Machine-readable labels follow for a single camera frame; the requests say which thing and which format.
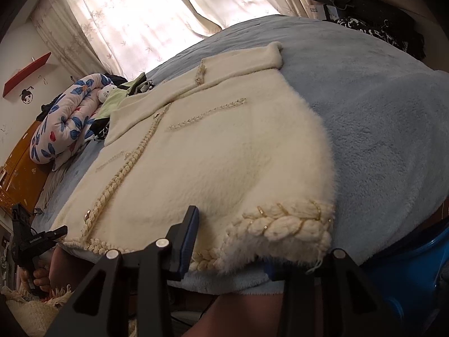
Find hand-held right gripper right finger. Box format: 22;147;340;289
263;249;400;337

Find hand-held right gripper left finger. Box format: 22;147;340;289
52;205;200;337

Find white fluffy braided cardigan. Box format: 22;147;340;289
52;41;335;275

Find person's left hand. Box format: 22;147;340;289
21;265;53;293

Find beige pillow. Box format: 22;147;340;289
38;161;78;211

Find cream fringed cloth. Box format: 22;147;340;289
0;284;74;337

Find person's right leg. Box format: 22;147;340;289
168;290;286;337

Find floral rolled quilt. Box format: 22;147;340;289
30;73;118;164

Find blue plastic stool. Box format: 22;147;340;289
361;218;449;337

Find black knit cloth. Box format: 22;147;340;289
37;91;65;122

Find light green folded garment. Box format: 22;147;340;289
98;73;148;119

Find white cat plush toy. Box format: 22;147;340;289
96;84;120;103

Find dark cloth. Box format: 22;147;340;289
103;73;129;86

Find blue fleece bed blanket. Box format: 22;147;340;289
31;14;449;295

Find black white printed cloth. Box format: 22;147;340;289
337;17;411;51

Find cartoon face wall sticker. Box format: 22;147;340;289
18;84;35;105

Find red wall shelf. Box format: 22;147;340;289
3;52;52;98

